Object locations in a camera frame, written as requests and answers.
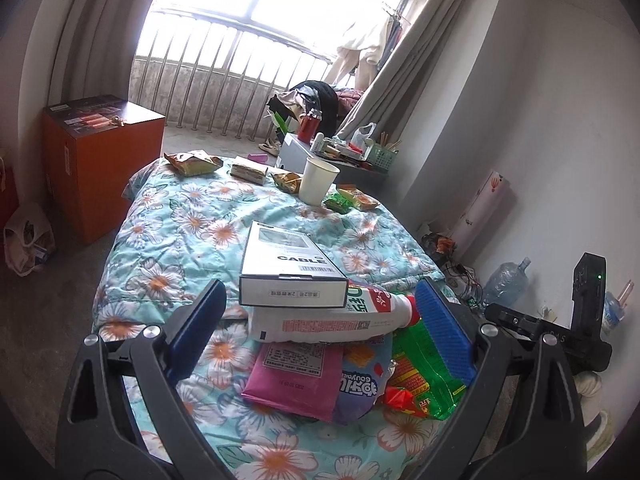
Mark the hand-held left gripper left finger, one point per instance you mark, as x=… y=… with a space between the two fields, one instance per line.
x=197 y=330

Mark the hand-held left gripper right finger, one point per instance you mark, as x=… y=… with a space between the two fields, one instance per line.
x=442 y=330

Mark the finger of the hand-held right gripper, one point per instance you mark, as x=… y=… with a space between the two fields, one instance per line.
x=520 y=321

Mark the white tube with red cap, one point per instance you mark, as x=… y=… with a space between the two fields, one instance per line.
x=340 y=322

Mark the large clear water jug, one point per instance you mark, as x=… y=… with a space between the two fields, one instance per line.
x=505 y=282

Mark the dark floor rubbish bag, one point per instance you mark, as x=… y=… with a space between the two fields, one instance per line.
x=440 y=245

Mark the floral blanket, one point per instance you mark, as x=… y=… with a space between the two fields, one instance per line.
x=200 y=240

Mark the purple snack bag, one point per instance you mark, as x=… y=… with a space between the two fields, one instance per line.
x=360 y=387

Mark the pink packet with white label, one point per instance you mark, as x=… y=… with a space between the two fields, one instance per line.
x=295 y=377

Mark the long pink white box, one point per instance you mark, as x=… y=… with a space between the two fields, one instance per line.
x=480 y=210

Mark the orange green snack packet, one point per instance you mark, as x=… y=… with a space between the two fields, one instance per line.
x=360 y=199

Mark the small green packet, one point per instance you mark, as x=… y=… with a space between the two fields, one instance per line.
x=337 y=203

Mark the gold green snack packet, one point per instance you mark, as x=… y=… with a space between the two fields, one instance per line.
x=192 y=162

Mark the brown yellow snack packet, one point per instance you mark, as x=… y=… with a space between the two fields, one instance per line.
x=250 y=170

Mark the crumpled gold snack packet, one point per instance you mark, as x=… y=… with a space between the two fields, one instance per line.
x=287 y=181

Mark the green plastic basket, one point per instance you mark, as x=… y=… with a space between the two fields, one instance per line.
x=381 y=156

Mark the orange box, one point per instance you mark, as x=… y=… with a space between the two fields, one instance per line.
x=100 y=165

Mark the white paper cup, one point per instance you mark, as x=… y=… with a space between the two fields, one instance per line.
x=317 y=180

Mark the white plastic bag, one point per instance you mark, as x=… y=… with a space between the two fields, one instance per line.
x=27 y=240

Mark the wooden chopsticks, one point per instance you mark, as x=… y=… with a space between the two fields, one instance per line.
x=390 y=142

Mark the slippers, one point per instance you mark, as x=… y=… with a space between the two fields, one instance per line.
x=270 y=147

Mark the small grey table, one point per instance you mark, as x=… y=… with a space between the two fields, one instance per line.
x=295 y=152

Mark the small white bottle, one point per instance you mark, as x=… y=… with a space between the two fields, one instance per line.
x=318 y=142

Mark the red bottle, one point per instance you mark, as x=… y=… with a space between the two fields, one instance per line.
x=307 y=127

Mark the red box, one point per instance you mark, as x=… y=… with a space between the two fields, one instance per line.
x=7 y=195

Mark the metal window railing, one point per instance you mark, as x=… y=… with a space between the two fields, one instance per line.
x=210 y=85

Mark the red pink clothing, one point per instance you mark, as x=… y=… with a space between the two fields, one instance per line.
x=351 y=99

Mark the grey curtain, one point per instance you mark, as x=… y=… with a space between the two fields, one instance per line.
x=85 y=35
x=425 y=35

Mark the hanging beige clothing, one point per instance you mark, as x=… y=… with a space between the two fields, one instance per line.
x=360 y=45

